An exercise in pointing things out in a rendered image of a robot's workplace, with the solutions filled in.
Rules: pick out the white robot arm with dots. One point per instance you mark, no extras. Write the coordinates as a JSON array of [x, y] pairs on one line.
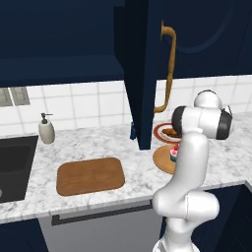
[[191, 170]]

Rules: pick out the blue jar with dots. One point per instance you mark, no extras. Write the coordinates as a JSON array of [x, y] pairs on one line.
[[132, 131]]

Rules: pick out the brown croissant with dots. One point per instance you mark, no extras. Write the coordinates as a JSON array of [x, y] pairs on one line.
[[170, 132]]

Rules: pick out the brown wooden cutting board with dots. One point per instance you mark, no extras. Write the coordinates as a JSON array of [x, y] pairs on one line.
[[90, 176]]

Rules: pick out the open navy cabinet door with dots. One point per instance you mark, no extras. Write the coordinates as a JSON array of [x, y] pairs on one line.
[[141, 65]]

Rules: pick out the navy closed cabinet door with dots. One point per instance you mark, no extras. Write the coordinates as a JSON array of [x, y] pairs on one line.
[[210, 36]]

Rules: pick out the navy base cabinet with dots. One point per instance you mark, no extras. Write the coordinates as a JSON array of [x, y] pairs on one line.
[[226, 220]]

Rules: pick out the red rimmed white plate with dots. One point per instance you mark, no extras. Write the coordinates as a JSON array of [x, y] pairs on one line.
[[160, 132]]

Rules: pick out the round wooden plate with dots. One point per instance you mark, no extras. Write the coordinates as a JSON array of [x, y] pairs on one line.
[[164, 159]]

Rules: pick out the pink frosted cupcake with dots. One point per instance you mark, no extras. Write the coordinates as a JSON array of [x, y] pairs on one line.
[[174, 153]]

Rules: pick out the white soap dispenser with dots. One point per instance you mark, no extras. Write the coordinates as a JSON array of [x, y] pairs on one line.
[[46, 131]]

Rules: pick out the grey dishwasher front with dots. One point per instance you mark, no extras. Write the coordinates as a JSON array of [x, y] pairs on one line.
[[101, 231]]

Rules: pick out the black sink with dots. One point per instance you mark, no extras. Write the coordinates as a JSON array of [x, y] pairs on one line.
[[13, 167]]

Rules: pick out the navy wall cabinet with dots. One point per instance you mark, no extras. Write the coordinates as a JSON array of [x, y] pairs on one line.
[[59, 39]]

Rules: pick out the grey wall outlet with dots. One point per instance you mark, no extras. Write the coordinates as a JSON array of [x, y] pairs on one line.
[[14, 96]]

